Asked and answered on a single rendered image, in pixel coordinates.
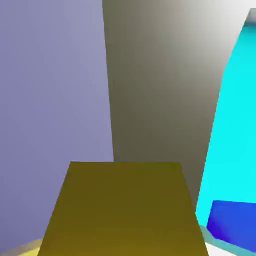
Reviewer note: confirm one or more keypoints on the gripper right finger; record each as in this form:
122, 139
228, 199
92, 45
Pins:
220, 249

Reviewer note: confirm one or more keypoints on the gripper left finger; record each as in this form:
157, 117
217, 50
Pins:
24, 251

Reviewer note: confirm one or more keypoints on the small yellow cube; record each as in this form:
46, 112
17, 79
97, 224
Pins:
124, 210

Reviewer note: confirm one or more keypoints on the small blue cube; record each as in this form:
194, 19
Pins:
234, 222

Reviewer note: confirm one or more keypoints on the large cyan box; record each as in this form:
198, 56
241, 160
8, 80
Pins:
234, 124

